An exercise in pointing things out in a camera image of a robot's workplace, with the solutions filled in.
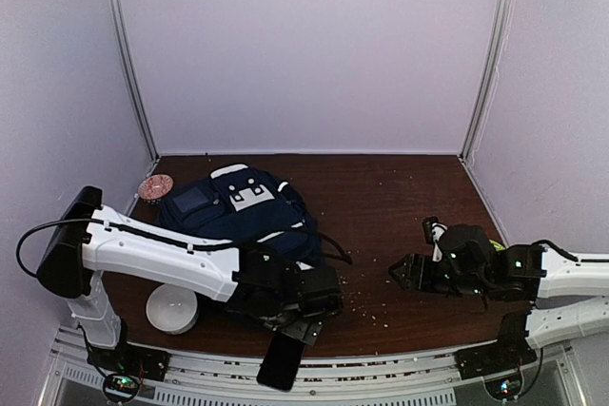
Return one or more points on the navy blue student backpack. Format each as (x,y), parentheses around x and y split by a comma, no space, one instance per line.
(239,203)

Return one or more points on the white ceramic bowl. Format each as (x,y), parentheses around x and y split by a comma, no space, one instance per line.
(172,310)

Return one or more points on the right aluminium frame post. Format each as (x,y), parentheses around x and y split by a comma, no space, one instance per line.
(498,37)

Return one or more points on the pink patterned small bowl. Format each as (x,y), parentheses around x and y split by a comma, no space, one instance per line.
(154,188)

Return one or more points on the aluminium frame post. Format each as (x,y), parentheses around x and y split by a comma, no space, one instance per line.
(498,37)
(128,68)

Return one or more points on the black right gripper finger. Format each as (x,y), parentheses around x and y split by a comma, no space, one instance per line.
(406,282)
(406,267)

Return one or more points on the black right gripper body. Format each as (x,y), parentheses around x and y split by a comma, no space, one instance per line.
(468,286)

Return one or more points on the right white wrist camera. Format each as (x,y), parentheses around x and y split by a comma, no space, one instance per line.
(433,231)

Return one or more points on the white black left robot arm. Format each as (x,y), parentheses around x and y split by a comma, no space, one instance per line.
(92,238)

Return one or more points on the white front rail frame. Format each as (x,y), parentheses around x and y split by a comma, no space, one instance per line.
(427,377)

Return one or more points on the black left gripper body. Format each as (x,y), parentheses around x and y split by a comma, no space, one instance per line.
(304,328)

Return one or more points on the green plate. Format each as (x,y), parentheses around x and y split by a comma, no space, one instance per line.
(497,248)

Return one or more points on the left aluminium frame post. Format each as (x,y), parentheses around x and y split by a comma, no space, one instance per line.
(128,68)

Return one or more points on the purple smartphone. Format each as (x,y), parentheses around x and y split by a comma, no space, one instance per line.
(281,363)

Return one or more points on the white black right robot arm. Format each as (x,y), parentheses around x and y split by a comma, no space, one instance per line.
(566,293)

